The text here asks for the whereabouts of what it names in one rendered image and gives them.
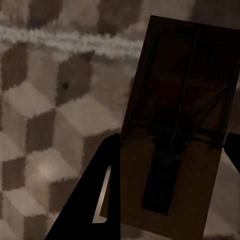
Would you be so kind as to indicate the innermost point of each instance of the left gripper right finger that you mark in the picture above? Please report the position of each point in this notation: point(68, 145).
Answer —
point(232, 149)

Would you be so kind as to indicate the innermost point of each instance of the mousetrap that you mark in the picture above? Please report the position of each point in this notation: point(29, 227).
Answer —
point(175, 125)

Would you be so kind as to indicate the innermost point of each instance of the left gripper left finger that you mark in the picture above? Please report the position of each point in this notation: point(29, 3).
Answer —
point(75, 222)

